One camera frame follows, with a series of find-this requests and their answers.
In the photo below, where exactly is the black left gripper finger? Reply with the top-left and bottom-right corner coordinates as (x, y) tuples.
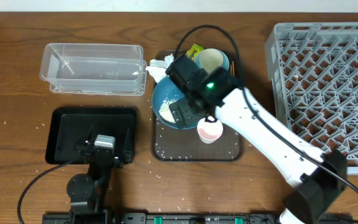
(123, 129), (134, 164)
(74, 125), (94, 149)

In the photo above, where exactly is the pile of white rice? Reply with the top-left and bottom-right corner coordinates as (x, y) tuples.
(158, 98), (177, 123)

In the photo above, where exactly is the pink plastic cup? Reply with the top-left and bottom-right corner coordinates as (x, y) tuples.
(197, 117), (223, 144)

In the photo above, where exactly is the dark blue plate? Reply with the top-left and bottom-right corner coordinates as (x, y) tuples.
(152, 77), (191, 129)

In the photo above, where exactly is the yellow green snack wrapper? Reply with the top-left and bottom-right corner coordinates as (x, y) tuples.
(185, 44), (204, 61)

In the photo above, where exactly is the white tissue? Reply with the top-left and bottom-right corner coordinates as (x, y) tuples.
(145, 54), (174, 83)

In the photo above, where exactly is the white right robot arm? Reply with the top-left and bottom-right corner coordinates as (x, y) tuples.
(166, 55), (347, 223)

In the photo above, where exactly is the grey dishwasher rack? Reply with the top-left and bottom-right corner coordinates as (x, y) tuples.
(265, 22), (358, 175)

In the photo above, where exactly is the black plastic tray bin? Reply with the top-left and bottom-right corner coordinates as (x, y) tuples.
(45, 107), (136, 164)

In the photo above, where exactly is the cream paper cup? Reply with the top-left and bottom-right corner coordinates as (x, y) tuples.
(200, 49), (223, 73)

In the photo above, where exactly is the light blue small bowl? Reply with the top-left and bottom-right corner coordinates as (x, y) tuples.
(195, 50), (229, 70)

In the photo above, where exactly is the brown serving tray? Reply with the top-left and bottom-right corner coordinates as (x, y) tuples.
(150, 49), (242, 162)

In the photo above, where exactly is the clear plastic bin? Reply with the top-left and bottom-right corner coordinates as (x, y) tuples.
(40, 43), (147, 96)

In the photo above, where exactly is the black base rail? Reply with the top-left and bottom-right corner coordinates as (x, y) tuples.
(42, 213), (277, 224)

